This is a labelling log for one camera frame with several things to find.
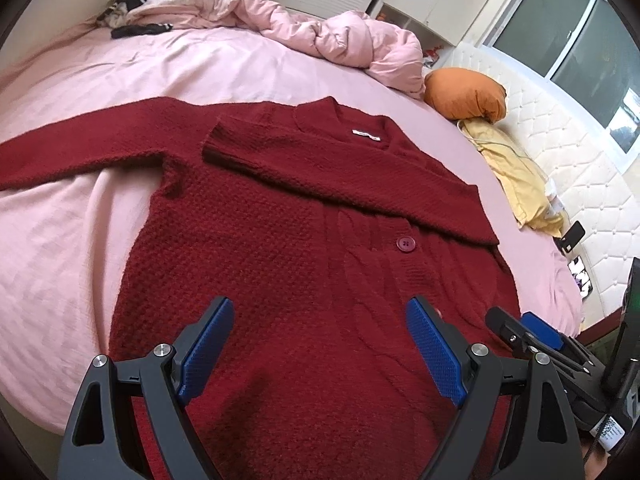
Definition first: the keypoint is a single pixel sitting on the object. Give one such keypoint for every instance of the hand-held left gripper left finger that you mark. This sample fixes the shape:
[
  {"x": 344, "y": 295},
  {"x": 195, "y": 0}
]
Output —
[{"x": 207, "y": 350}]

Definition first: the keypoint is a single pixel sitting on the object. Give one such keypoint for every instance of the black striped sock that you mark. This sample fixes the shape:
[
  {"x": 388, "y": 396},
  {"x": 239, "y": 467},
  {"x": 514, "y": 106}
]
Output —
[{"x": 140, "y": 31}]

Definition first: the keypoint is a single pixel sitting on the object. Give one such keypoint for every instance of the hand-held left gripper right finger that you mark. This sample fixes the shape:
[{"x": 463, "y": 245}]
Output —
[{"x": 432, "y": 350}]

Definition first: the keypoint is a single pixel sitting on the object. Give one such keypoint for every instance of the dark red knit cardigan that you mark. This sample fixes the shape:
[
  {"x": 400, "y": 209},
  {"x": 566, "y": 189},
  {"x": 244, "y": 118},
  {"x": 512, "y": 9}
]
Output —
[{"x": 275, "y": 260}]

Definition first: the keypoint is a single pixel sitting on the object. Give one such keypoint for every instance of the pile of dark clothes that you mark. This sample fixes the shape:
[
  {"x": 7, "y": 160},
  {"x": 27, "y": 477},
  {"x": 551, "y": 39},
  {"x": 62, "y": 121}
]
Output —
[{"x": 150, "y": 0}]

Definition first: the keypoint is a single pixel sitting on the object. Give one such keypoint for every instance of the pink duvet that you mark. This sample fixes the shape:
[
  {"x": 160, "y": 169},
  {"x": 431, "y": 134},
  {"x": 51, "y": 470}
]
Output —
[{"x": 340, "y": 35}]

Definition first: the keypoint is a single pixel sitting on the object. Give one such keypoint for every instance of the window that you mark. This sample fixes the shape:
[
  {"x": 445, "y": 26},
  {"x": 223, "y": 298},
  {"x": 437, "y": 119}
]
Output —
[{"x": 575, "y": 35}]

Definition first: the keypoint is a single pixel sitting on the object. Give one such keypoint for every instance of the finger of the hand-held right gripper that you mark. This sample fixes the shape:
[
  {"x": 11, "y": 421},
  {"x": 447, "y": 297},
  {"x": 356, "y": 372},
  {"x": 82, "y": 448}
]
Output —
[
  {"x": 507, "y": 332},
  {"x": 545, "y": 330}
]

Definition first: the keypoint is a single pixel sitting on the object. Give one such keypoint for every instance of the phone with patterned case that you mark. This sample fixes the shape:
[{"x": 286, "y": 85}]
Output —
[{"x": 580, "y": 277}]

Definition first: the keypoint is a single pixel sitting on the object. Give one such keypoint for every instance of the orange pillow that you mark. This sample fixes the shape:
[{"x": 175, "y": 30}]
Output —
[{"x": 465, "y": 92}]

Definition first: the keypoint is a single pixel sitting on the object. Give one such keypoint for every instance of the yellow pillow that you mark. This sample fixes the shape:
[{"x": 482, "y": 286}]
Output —
[{"x": 520, "y": 180}]

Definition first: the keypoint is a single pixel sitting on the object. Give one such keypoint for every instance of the white quilted headboard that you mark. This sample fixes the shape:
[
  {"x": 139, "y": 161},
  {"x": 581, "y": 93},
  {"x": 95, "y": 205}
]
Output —
[{"x": 575, "y": 160}]

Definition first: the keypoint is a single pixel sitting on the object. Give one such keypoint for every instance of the black phone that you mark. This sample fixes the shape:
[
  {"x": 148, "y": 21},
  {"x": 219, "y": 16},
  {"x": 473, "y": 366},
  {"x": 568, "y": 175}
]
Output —
[{"x": 570, "y": 237}]

